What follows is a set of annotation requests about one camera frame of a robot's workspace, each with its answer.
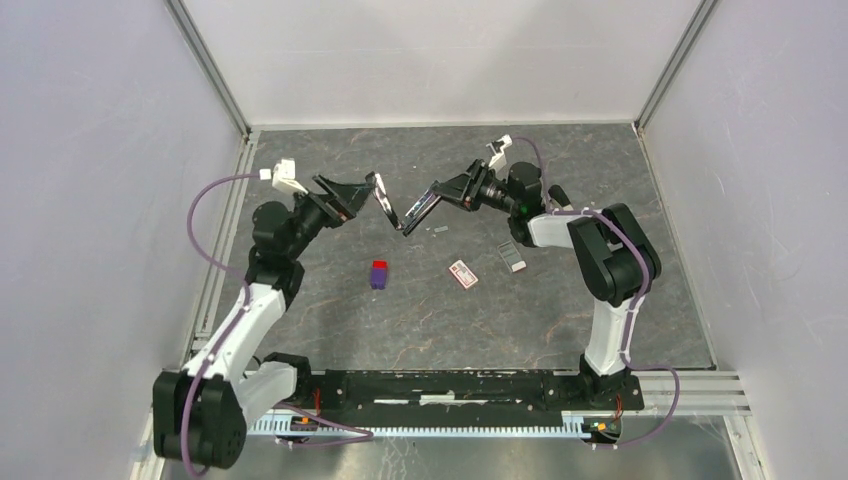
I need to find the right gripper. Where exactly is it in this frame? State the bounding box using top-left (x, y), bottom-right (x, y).
top-left (431, 157), bottom-right (519, 215)

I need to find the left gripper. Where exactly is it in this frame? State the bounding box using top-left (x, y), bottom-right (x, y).
top-left (285, 173), bottom-right (374, 260)

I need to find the black stapler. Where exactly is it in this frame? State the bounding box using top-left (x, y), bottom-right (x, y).
top-left (370, 172), bottom-right (442, 238)

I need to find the staple tray box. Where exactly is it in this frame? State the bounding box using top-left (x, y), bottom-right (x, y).
top-left (497, 241), bottom-right (527, 273)

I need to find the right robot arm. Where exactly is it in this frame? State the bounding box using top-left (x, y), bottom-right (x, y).
top-left (419, 160), bottom-right (662, 408)

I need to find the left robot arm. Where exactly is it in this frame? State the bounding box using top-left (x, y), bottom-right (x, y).
top-left (152, 172), bottom-right (379, 471)

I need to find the purple red block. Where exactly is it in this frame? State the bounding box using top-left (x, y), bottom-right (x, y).
top-left (369, 260), bottom-right (389, 290)

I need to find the red white staple box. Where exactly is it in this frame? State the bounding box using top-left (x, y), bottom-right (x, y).
top-left (448, 260), bottom-right (479, 290)

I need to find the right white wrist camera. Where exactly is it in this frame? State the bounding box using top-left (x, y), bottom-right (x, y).
top-left (488, 135), bottom-right (512, 172)

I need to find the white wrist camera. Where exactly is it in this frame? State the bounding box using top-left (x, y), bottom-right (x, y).
top-left (259, 158), bottom-right (309, 196)
top-left (488, 135), bottom-right (512, 172)

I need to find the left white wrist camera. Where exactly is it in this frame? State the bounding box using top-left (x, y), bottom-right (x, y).
top-left (259, 158), bottom-right (309, 196)

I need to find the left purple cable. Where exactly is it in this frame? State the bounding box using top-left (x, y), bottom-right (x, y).
top-left (180, 173), bottom-right (266, 478)

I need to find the purple cable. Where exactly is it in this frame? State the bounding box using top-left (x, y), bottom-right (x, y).
top-left (511, 136), bottom-right (682, 452)
top-left (180, 173), bottom-right (266, 478)

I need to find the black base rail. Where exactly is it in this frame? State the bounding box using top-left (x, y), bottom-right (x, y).
top-left (306, 369), bottom-right (645, 428)

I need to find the white cable duct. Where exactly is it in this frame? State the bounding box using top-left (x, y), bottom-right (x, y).
top-left (247, 410), bottom-right (591, 440)

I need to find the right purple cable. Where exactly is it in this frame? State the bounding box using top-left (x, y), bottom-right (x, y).
top-left (511, 136), bottom-right (682, 452)

